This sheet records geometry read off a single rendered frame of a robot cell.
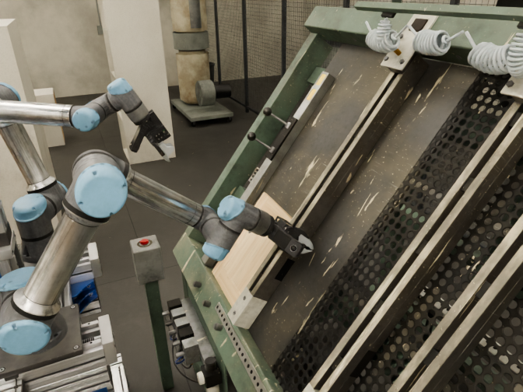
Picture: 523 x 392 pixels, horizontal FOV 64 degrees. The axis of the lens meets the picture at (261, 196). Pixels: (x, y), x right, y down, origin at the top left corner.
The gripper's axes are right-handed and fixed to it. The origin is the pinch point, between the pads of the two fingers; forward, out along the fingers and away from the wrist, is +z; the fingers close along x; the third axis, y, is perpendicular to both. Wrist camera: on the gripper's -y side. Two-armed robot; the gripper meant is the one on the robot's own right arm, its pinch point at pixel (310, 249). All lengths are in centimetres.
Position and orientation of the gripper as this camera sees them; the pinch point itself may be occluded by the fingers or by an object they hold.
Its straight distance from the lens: 140.7
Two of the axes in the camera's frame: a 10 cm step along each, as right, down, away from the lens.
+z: 7.4, 4.0, 5.4
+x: -5.4, 8.3, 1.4
